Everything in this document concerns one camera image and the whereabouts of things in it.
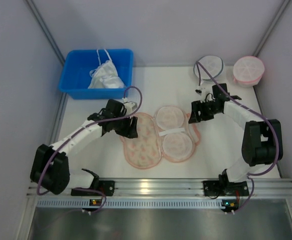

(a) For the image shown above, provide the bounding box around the pink floral laundry bag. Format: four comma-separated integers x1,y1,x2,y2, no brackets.
121,105,201,170

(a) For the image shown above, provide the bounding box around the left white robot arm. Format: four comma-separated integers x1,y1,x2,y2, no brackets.
30,98,139,195

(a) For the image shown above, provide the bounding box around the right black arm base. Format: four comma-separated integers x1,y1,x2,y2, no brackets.
203,180,249,199

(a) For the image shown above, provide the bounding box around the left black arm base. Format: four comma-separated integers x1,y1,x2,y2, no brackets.
71,180,115,197

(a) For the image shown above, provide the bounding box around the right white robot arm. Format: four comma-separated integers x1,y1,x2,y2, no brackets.
188,83,283,188

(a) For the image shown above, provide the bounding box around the blue-trimmed round mesh bag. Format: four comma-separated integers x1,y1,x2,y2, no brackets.
193,55,225,86

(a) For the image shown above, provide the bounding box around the white bra in bin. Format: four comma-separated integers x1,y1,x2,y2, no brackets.
88,49,125,89

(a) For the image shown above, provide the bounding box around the pink-trimmed round mesh bag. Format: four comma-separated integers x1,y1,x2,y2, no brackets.
233,56,265,87

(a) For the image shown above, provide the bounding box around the blue plastic bin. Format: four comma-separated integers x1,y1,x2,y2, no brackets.
59,48,134,100

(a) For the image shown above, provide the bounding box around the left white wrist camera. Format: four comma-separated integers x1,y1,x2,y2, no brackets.
122,98,138,115

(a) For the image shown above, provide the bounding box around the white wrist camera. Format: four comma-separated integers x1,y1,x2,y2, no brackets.
195,86,209,102
122,98,138,115

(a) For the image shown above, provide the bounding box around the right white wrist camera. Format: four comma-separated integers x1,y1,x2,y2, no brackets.
195,86,209,102

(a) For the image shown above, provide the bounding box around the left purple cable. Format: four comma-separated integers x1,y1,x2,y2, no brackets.
37,85,143,215

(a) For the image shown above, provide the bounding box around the purple cable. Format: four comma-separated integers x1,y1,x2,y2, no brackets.
194,60,279,214
37,85,143,215

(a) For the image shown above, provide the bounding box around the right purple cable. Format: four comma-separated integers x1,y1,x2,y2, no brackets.
194,60,279,214

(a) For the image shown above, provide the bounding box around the slotted grey cable duct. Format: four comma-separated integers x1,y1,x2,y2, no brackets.
35,198,239,209

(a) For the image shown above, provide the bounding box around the aluminium mounting rail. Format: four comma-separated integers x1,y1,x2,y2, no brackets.
26,177,292,199

